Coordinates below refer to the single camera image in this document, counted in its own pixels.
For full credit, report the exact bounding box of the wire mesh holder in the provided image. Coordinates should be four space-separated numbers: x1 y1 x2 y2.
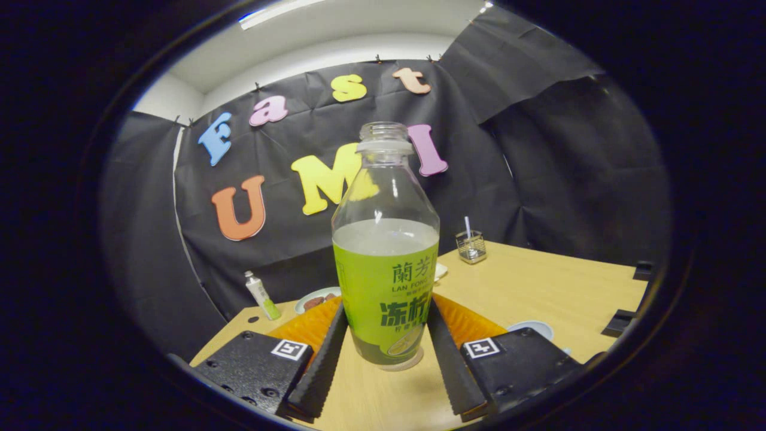
455 230 487 265

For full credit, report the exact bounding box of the pale blue cup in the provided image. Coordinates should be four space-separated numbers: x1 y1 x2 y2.
507 320 572 355

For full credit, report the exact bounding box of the round brown coaster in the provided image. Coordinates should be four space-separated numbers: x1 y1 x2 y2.
378 346 425 372

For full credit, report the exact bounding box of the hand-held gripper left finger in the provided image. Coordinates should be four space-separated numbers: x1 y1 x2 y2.
194 296 349 423

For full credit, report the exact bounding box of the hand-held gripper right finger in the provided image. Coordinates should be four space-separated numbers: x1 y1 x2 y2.
426 293 584 420

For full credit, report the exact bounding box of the white and green capped bottle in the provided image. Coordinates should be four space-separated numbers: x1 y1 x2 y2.
244 271 282 321

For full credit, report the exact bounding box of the wooden table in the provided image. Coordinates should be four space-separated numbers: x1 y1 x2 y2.
190 241 648 431

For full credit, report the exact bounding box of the pale green plate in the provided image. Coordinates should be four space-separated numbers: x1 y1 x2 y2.
294 287 342 315

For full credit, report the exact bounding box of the green label juice bottle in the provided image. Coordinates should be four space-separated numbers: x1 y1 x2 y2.
332 122 440 372

